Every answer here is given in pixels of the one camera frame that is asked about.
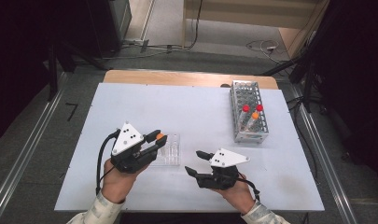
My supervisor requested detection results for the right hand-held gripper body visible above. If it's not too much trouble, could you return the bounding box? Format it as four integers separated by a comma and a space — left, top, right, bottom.
193, 147, 251, 191

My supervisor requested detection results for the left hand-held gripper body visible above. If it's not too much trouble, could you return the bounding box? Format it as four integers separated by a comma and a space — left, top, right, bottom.
109, 121, 161, 175

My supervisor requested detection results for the clear acrylic tube rack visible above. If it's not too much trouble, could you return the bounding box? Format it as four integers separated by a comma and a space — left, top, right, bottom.
149, 133, 182, 167

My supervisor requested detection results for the metal tube rack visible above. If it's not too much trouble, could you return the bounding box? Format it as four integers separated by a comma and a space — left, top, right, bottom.
229, 79, 270, 145

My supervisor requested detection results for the person's right hand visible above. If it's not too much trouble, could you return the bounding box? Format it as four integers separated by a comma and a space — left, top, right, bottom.
212, 176, 257, 216

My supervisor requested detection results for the person's left hand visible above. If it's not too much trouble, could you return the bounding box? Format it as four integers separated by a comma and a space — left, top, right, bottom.
101, 158, 147, 204

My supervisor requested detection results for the black metal stand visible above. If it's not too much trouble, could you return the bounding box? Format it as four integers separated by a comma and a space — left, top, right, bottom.
46, 43, 60, 102
259, 46, 323, 115

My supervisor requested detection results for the dark cabinet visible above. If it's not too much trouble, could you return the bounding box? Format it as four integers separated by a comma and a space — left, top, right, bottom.
85, 0, 133, 60

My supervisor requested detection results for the light wooden shelf unit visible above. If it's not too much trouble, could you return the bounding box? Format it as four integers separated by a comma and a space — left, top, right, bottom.
181, 0, 330, 49

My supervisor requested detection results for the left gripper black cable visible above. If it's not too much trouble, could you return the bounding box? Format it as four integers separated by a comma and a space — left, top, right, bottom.
95, 128, 121, 196

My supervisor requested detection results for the metal floor rail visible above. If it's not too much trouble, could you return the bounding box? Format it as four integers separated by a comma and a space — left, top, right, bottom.
0, 72, 69, 223
288, 85, 360, 224

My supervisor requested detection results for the black hanging cable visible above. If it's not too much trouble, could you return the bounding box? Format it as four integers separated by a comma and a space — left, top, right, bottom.
180, 0, 204, 50

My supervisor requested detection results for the white floor cable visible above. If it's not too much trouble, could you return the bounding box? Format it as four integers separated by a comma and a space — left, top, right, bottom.
245, 38, 283, 63

